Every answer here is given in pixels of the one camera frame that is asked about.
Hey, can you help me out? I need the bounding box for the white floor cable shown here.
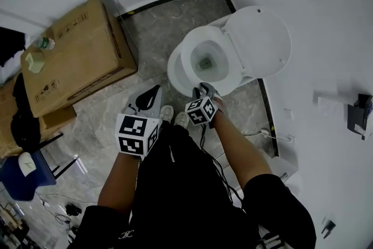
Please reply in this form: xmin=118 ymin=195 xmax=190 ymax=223
xmin=242 ymin=128 xmax=292 ymax=144

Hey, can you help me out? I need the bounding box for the large printed cardboard box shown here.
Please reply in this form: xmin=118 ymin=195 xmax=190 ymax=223
xmin=20 ymin=0 xmax=138 ymax=118

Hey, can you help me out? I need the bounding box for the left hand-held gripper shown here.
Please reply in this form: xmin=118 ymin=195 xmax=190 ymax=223
xmin=115 ymin=85 xmax=164 ymax=158

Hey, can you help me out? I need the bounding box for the white toilet bowl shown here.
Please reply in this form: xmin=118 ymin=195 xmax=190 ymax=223
xmin=167 ymin=16 xmax=259 ymax=97

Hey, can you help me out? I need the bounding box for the white cap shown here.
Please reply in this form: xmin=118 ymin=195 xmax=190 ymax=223
xmin=17 ymin=152 xmax=37 ymax=177

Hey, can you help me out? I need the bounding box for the plain cardboard box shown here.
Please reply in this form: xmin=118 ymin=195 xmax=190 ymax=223
xmin=0 ymin=78 xmax=78 ymax=159

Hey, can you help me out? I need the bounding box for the black cloth bag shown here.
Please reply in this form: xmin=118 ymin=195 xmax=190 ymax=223
xmin=10 ymin=73 xmax=42 ymax=153

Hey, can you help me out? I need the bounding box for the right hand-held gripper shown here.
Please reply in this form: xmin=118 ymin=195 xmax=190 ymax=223
xmin=185 ymin=82 xmax=225 ymax=127

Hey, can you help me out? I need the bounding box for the white toilet lid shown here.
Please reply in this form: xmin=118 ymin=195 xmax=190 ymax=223
xmin=221 ymin=5 xmax=293 ymax=87

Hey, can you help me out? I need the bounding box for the person's white shoe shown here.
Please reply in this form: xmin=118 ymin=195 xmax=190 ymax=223
xmin=159 ymin=104 xmax=175 ymax=124
xmin=173 ymin=111 xmax=191 ymax=127

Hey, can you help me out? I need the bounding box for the person's right white shoe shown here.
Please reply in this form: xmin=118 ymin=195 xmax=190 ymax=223
xmin=173 ymin=111 xmax=191 ymax=127

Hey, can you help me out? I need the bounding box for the black toilet paper holder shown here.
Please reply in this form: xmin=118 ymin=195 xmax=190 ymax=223
xmin=347 ymin=93 xmax=373 ymax=141

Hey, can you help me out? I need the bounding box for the person's left forearm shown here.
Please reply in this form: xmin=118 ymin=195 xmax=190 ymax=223
xmin=97 ymin=152 xmax=141 ymax=216

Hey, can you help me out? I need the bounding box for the black power adapter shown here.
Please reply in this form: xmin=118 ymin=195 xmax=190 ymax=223
xmin=64 ymin=204 xmax=83 ymax=217

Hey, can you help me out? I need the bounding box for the white toilet seat ring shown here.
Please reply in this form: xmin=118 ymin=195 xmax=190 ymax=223
xmin=178 ymin=25 xmax=243 ymax=92

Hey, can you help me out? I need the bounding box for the dark hanging garment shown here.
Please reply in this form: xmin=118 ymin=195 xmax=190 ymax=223
xmin=0 ymin=26 xmax=27 ymax=68

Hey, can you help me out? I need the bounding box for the hanging white paper sheet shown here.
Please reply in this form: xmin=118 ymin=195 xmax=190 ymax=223
xmin=313 ymin=92 xmax=349 ymax=124

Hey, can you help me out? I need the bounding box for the person's right forearm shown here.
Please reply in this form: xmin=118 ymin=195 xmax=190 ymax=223
xmin=210 ymin=113 xmax=274 ymax=194

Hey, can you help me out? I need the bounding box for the clear plastic bottle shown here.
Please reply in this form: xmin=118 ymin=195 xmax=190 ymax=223
xmin=34 ymin=37 xmax=56 ymax=51

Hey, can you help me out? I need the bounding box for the small pale green box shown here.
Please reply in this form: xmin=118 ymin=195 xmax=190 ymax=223
xmin=24 ymin=52 xmax=45 ymax=73

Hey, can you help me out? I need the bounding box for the thin black floor cable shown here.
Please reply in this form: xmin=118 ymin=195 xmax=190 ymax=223
xmin=37 ymin=194 xmax=71 ymax=226

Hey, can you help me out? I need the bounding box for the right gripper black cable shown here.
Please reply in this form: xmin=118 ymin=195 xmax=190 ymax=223
xmin=199 ymin=122 xmax=246 ymax=211

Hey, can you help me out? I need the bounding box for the small black wall bracket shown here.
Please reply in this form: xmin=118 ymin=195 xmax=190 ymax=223
xmin=321 ymin=219 xmax=337 ymax=240

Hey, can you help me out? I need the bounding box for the person's black clothing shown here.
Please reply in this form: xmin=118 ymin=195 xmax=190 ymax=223
xmin=66 ymin=121 xmax=318 ymax=249

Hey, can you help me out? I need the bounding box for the person's left white shoe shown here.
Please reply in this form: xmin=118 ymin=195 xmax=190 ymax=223
xmin=159 ymin=104 xmax=175 ymax=124

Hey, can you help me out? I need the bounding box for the blue chair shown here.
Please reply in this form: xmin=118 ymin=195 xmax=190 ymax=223
xmin=0 ymin=132 xmax=80 ymax=202

